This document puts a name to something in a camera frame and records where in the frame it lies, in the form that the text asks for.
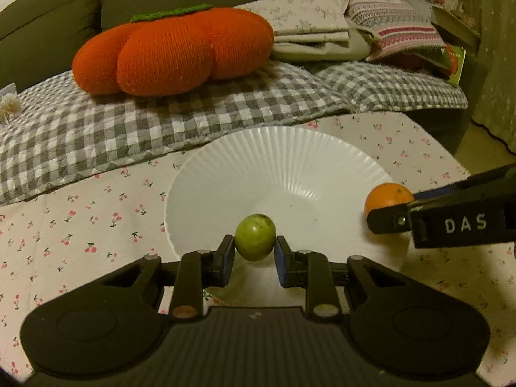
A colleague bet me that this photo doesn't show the large orange tangerine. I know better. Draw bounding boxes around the large orange tangerine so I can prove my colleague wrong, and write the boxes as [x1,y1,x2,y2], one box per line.
[364,183,414,217]

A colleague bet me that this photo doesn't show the small green fruit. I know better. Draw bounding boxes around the small green fruit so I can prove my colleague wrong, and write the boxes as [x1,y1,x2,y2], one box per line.
[234,214,276,261]

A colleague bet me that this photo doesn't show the white ribbed plate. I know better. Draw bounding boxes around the white ribbed plate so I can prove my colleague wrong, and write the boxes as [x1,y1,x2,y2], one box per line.
[164,127,410,270]

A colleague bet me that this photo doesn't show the green red book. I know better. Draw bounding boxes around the green red book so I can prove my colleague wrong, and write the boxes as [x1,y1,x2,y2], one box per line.
[442,44,466,87]

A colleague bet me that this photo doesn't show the striped patterned pillow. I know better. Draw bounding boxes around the striped patterned pillow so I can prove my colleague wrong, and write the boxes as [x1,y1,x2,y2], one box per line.
[344,0,446,62]

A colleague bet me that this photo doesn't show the grey checked blanket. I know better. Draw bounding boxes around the grey checked blanket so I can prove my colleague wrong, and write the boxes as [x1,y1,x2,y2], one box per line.
[1,61,468,205]

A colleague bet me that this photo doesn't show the folded floral beige sheets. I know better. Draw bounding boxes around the folded floral beige sheets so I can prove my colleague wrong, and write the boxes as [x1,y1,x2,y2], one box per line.
[240,0,380,63]

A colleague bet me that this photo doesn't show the orange pumpkin cushion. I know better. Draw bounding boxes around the orange pumpkin cushion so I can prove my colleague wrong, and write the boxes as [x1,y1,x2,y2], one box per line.
[72,5,275,97]

